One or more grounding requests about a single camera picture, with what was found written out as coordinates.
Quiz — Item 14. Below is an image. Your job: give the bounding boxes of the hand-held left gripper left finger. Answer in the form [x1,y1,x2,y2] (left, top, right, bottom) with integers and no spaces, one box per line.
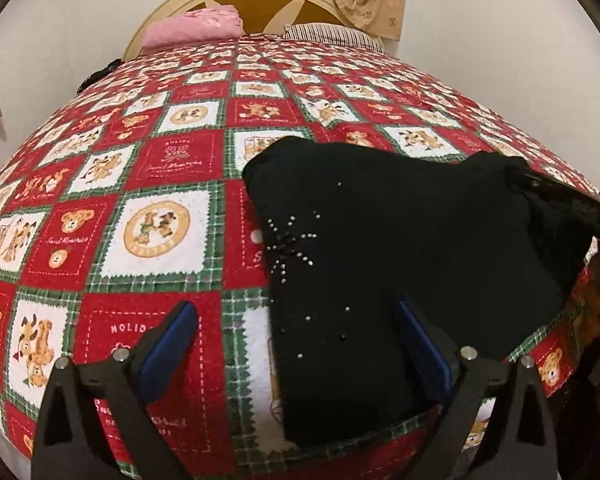
[31,301,199,480]

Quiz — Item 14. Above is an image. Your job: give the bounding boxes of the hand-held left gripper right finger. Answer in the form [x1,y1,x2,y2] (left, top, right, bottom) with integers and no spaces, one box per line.
[397,297,561,480]

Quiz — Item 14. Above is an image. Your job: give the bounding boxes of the black pants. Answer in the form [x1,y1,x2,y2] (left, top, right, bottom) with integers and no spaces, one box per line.
[242,136,597,448]

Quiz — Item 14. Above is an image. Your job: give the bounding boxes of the red printed bed blanket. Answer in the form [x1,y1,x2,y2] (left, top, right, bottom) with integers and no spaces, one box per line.
[0,35,600,480]

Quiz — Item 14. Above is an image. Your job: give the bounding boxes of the black mesh cloth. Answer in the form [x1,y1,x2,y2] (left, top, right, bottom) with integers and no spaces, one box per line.
[505,157,600,253]

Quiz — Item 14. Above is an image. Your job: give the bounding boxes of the small black cloth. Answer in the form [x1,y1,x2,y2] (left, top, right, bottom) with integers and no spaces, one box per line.
[75,59,123,93]

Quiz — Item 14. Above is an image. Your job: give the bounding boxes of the pink folded blanket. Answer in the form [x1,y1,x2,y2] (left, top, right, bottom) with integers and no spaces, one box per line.
[142,5,244,53]

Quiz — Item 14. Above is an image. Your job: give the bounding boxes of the striped pillow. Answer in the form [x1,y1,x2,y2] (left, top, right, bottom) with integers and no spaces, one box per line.
[283,23,387,53]

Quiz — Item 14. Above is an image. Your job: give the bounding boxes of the cream wooden headboard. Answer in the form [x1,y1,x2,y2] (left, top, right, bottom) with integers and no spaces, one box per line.
[122,0,388,61]

